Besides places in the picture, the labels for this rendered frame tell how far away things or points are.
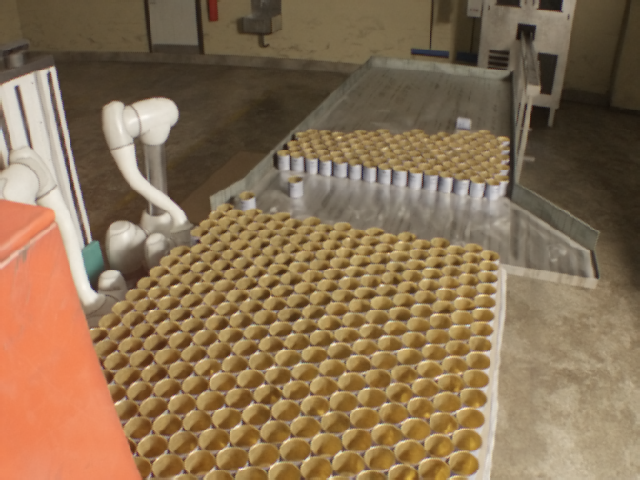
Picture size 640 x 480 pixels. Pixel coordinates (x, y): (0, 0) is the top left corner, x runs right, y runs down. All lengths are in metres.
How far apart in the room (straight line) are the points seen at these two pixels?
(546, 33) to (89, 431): 6.68
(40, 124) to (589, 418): 2.97
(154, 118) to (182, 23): 7.50
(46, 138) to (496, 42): 5.50
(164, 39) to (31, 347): 9.71
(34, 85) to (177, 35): 7.59
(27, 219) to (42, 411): 0.12
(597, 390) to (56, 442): 3.12
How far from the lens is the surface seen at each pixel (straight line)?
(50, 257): 0.33
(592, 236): 2.29
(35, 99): 2.34
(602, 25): 8.40
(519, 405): 3.07
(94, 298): 1.99
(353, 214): 2.30
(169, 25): 9.87
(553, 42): 6.89
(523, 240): 2.27
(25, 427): 0.35
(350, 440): 1.30
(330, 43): 8.75
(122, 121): 2.23
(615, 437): 3.12
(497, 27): 6.84
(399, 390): 1.40
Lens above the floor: 2.20
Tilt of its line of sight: 32 degrees down
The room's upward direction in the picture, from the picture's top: straight up
